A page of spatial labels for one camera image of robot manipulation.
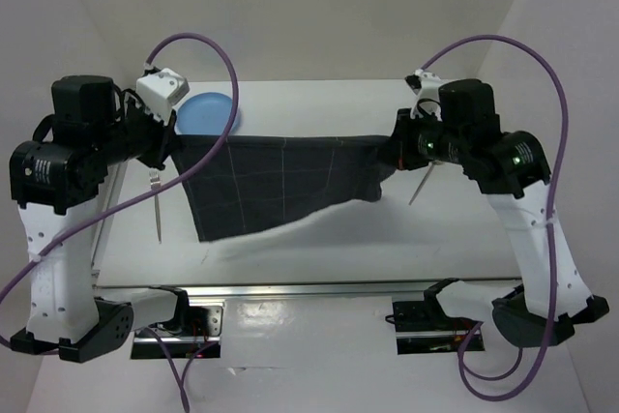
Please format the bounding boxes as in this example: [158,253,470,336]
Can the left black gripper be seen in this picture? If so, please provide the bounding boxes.
[93,94,179,169]

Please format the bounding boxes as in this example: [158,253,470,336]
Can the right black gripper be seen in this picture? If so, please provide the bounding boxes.
[379,104,468,168]

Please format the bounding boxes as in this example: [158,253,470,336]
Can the dark grey checked cloth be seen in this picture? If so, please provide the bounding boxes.
[183,135,396,242]

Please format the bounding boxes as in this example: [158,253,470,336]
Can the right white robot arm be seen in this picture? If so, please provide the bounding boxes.
[379,72,609,348]

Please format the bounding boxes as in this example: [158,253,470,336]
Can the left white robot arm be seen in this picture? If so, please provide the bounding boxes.
[7,69,192,363]

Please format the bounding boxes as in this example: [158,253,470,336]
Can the silver fork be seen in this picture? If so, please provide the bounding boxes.
[149,169,162,243]

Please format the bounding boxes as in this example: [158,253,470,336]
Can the blue plastic plate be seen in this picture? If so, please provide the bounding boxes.
[176,92,233,135]

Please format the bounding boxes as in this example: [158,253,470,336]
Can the aluminium left rail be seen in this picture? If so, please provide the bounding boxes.
[91,162,127,286]

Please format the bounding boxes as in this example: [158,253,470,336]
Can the aluminium rail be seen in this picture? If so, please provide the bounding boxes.
[91,162,127,286]
[91,277,523,302]

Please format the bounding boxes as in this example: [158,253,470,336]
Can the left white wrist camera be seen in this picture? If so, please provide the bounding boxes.
[135,68,190,124]

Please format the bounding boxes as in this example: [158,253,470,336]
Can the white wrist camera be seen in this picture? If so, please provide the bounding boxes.
[135,68,190,124]
[405,69,446,120]

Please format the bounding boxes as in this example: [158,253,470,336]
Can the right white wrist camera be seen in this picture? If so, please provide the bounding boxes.
[405,69,446,120]

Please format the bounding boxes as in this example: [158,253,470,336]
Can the aluminium front rail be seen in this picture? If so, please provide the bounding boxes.
[91,277,523,302]

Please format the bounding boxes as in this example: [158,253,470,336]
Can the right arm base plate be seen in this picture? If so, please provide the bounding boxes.
[384,278,477,355]

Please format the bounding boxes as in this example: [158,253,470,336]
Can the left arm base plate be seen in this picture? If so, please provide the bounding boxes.
[130,300,224,360]

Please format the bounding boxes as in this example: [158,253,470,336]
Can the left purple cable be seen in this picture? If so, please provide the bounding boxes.
[0,33,240,409]

